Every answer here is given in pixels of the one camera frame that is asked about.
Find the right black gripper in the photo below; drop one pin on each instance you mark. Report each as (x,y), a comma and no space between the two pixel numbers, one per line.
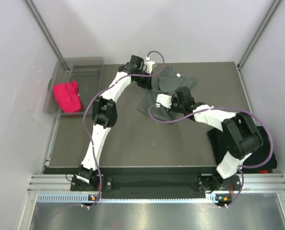
(174,98)

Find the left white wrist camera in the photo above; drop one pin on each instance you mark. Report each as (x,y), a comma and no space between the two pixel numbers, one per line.
(149,65)

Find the aluminium frame rail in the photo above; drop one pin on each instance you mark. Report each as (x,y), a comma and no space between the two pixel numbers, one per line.
(254,183)

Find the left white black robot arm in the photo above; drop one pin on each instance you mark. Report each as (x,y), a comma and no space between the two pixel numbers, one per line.
(104,112)

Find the clear plastic bin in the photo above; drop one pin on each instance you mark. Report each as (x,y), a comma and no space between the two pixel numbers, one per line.
(86,71)

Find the red folded t shirt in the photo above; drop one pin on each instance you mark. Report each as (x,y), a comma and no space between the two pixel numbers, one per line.
(263,171)

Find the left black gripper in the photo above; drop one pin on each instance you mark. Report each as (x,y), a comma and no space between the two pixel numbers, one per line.
(146,84)

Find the black folded t shirt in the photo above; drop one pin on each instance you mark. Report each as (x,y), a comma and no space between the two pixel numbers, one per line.
(219,148)

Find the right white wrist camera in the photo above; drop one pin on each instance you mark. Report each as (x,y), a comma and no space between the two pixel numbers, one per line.
(163,100)

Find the slotted grey cable duct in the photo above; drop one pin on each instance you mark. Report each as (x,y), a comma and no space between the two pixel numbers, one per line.
(90,198)

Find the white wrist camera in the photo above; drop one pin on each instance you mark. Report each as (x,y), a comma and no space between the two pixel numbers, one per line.
(163,100)
(149,65)

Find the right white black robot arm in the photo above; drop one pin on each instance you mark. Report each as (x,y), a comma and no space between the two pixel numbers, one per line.
(240,133)

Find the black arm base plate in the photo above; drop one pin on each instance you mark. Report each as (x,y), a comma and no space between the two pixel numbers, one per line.
(144,181)

